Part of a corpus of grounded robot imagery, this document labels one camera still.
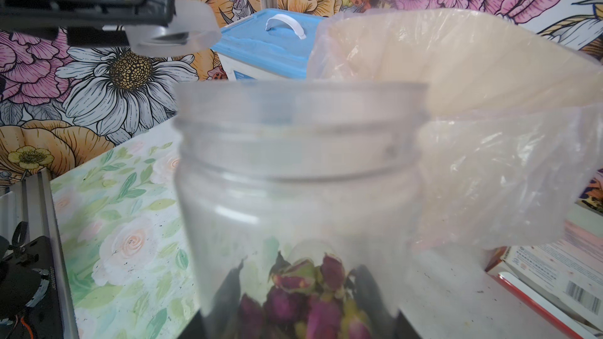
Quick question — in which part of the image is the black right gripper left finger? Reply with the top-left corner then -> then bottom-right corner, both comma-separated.
178,261 -> 243,339

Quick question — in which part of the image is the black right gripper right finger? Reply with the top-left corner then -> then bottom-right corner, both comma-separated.
350,265 -> 422,339

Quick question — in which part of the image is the clear jar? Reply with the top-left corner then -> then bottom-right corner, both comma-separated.
175,79 -> 428,338

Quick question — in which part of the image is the pink tea packet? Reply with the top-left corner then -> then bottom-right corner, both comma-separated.
485,219 -> 602,338

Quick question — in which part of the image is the blue lidded storage box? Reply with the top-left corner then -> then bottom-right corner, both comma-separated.
212,9 -> 323,80

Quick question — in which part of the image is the bin with plastic liner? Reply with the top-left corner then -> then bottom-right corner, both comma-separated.
307,9 -> 602,250

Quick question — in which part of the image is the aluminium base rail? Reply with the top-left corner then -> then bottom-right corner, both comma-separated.
1,169 -> 79,338

